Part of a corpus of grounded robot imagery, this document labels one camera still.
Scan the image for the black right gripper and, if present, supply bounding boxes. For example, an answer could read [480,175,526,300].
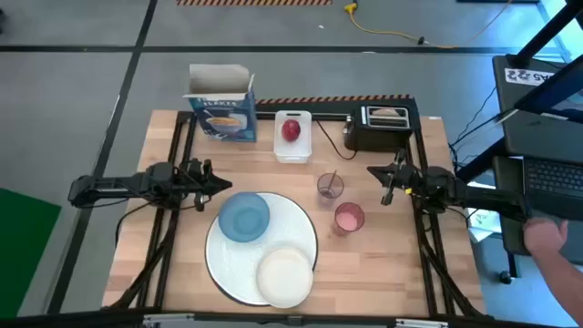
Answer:
[366,149,427,206]

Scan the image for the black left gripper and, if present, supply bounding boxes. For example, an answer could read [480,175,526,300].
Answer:
[180,158,233,213]

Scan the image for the clear drinking glass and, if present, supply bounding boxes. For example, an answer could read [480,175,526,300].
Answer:
[316,172,345,200]

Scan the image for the blue frosted flakes cereal box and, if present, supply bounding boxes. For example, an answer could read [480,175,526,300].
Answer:
[182,63,259,143]

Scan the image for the red apple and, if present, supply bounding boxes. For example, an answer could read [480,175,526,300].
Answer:
[281,118,302,143]

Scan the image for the person's forearm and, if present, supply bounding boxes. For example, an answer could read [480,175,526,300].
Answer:
[532,248,583,327]

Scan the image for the black toaster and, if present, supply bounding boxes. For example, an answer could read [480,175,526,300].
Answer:
[343,104,414,154]

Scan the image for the blue bowl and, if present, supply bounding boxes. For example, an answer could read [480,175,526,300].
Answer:
[218,191,271,243]

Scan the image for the pink tumbler with juice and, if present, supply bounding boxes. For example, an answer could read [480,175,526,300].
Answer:
[333,201,366,236]

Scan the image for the white plastic container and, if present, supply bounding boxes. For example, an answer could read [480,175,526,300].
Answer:
[272,109,313,164]

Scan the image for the large white round plate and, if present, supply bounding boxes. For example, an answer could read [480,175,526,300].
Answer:
[204,191,319,307]

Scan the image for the hazard striped table edge strip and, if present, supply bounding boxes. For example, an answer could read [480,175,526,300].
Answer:
[254,94,414,106]

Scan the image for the white papers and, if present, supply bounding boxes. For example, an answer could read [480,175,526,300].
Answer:
[464,181,503,243]

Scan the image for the cream white plate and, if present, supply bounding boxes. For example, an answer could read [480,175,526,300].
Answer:
[255,246,314,310]

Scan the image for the black laptop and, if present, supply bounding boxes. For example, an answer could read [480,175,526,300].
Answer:
[491,54,583,266]
[521,157,583,220]

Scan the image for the person's hand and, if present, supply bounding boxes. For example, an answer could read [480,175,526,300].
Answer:
[522,217,569,259]

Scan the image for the white paper label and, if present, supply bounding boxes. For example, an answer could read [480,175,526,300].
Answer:
[504,67,555,87]

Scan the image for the green floor mat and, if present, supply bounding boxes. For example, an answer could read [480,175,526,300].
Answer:
[0,187,63,320]

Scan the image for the black overhead rig beams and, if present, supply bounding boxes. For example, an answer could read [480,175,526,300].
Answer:
[455,0,583,183]

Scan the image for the black toaster cable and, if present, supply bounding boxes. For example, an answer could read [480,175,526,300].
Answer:
[315,120,359,161]

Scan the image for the black table frame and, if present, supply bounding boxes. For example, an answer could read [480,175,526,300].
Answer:
[107,97,496,323]

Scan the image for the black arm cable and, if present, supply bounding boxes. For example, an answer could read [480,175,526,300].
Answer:
[113,200,159,250]

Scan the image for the dark cable bundle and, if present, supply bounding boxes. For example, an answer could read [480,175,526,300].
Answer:
[448,86,507,170]

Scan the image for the yellow cable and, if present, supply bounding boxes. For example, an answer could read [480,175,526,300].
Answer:
[343,0,514,49]

